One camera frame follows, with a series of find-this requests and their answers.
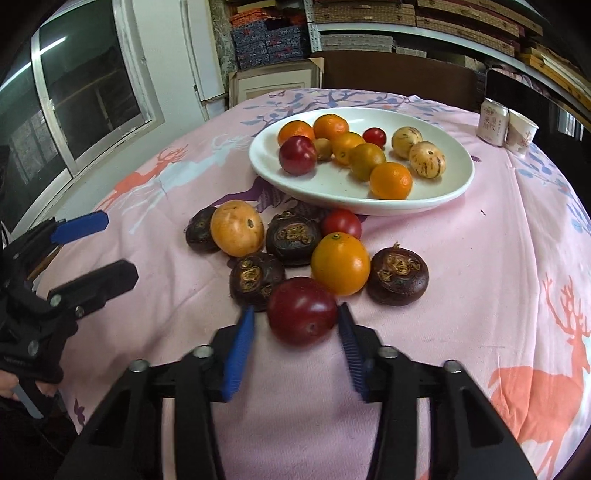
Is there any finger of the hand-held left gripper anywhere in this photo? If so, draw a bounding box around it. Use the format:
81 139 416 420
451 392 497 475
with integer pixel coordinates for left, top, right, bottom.
14 211 110 268
48 259 139 320

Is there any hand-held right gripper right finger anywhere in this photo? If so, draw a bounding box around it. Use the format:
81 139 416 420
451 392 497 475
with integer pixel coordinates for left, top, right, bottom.
336 302 539 480

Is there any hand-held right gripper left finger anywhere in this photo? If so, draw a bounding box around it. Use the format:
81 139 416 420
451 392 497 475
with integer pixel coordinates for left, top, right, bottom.
55 305 257 480

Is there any dark water chestnut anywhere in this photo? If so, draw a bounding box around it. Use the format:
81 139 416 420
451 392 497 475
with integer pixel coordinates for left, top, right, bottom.
366 246 430 307
229 252 286 312
265 210 323 267
185 206 221 254

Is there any orange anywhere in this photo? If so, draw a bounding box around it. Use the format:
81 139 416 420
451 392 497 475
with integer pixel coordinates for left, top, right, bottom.
277 120 316 147
369 161 414 200
331 131 366 167
348 143 387 182
313 113 350 141
310 232 371 297

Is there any yellow round fruit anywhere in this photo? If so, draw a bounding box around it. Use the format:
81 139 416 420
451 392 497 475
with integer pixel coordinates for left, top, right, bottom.
210 200 266 258

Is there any white plate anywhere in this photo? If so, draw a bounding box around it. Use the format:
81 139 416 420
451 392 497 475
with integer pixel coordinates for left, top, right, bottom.
248 107 475 217

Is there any striped pepino melon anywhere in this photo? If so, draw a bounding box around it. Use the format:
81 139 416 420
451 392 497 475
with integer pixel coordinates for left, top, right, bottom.
392 126 424 160
409 141 448 179

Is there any person's left hand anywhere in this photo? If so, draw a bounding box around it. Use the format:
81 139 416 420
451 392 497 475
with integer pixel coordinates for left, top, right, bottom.
0 369 60 401

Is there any pink deer print tablecloth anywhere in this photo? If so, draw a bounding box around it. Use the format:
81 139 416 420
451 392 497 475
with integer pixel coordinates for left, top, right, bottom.
34 88 591 480

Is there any sliding window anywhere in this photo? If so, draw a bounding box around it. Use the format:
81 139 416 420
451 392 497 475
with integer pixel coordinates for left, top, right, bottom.
0 0 165 217

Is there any white board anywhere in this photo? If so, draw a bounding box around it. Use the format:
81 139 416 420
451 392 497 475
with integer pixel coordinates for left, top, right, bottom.
180 0 227 104

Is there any marble patterned panel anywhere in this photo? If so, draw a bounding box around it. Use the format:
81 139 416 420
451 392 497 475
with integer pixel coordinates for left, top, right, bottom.
210 0 238 88

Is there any framed picture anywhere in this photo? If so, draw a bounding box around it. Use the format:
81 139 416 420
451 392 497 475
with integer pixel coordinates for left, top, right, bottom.
229 59 324 107

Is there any stack of blue floral boxes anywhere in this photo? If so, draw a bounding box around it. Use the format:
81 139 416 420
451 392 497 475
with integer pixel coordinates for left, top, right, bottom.
230 10 311 71

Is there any pale drink can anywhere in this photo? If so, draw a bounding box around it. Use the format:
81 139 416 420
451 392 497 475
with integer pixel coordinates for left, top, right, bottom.
476 98 510 147

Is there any paper cup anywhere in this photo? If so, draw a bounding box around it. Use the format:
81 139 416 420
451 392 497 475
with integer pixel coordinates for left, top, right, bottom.
504 109 540 155

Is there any dark brown wooden board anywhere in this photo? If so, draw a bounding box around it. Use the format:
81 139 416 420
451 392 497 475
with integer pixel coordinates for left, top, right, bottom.
311 50 485 112

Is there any white metal shelf rack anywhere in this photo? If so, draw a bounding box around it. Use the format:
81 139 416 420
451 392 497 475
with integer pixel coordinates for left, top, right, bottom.
305 0 591 125

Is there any stack of grey boxes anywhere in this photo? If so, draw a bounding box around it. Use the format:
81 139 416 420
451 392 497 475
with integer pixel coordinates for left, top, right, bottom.
321 33 428 58

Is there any black panel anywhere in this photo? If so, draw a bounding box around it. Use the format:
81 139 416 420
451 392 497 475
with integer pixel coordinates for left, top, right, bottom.
485 67 591 153

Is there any stack of woven tan boxes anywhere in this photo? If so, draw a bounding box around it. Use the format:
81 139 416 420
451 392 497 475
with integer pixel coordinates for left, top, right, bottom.
314 0 417 27

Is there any stack of pale wooden boxes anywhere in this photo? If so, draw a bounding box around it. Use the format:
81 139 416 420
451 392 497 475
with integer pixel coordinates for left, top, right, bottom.
517 39 591 109

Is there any stack of woven brown boxes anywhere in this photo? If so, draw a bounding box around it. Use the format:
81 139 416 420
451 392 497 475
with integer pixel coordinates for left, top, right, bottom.
414 0 544 57

